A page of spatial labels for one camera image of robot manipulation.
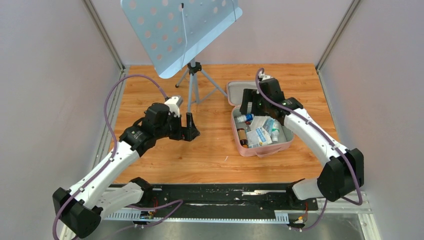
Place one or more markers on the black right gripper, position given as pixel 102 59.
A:
pixel 251 95

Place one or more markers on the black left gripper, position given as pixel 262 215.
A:
pixel 190 131

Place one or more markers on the white blue bottle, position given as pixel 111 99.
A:
pixel 244 118

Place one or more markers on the large blue cotton packet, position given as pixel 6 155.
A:
pixel 271 125

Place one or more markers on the brown medicine bottle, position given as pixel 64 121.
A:
pixel 243 139

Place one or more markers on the pink medicine kit case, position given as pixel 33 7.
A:
pixel 234 91

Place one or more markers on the white green medicine bottle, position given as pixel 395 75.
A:
pixel 275 131

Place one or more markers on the white pad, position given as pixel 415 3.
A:
pixel 257 122

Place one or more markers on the white blue gauze packet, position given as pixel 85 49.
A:
pixel 258 138

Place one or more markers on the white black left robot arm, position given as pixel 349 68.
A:
pixel 85 204

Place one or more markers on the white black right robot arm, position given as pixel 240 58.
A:
pixel 342 168

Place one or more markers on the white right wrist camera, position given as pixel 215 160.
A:
pixel 263 77

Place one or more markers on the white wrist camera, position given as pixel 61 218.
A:
pixel 174 103
pixel 263 77

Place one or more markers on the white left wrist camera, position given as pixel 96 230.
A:
pixel 174 103

